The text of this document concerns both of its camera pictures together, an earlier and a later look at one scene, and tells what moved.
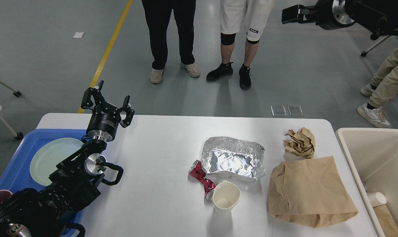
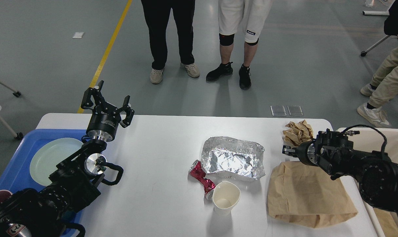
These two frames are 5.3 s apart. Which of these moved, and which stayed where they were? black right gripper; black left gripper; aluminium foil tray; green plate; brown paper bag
Moved: black right gripper
Stayed: brown paper bag; aluminium foil tray; green plate; black left gripper
